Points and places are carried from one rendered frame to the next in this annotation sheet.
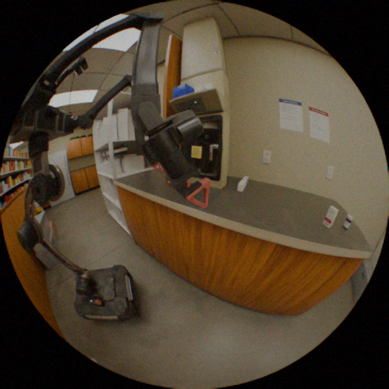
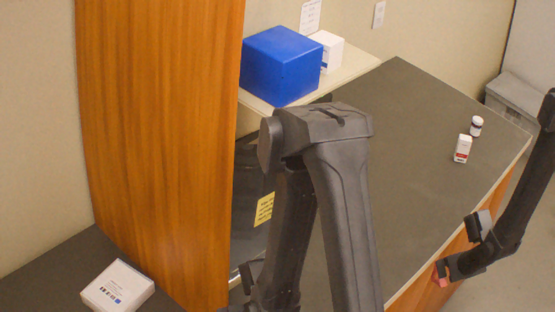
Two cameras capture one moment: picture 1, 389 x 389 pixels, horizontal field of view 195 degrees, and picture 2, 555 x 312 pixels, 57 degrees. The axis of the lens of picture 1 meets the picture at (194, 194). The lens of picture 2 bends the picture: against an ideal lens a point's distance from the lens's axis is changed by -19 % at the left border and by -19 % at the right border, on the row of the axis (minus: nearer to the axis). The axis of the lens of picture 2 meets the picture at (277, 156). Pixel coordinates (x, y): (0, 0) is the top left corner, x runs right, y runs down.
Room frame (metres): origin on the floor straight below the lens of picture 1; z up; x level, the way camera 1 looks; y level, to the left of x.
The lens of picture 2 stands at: (0.64, 0.96, 2.07)
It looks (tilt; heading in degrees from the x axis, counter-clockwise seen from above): 38 degrees down; 276
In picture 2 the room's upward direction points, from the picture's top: 6 degrees clockwise
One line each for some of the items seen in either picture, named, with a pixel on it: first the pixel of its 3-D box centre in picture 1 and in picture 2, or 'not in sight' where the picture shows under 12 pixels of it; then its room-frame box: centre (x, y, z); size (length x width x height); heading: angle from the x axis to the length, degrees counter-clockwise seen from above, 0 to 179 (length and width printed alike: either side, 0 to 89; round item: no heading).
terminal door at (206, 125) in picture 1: (199, 148); (274, 193); (0.74, -0.03, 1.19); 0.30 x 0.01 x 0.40; 57
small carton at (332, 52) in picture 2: (200, 91); (324, 51); (0.68, -0.03, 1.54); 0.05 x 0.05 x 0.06; 63
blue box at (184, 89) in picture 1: (184, 93); (279, 64); (0.75, 0.07, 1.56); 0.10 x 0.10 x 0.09; 57
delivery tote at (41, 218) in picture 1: (38, 231); not in sight; (0.25, 2.27, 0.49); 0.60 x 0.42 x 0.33; 57
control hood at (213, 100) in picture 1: (194, 104); (306, 95); (0.70, 0.00, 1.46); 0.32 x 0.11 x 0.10; 57
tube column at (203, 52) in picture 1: (206, 45); not in sight; (0.85, -0.10, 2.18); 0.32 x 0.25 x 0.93; 57
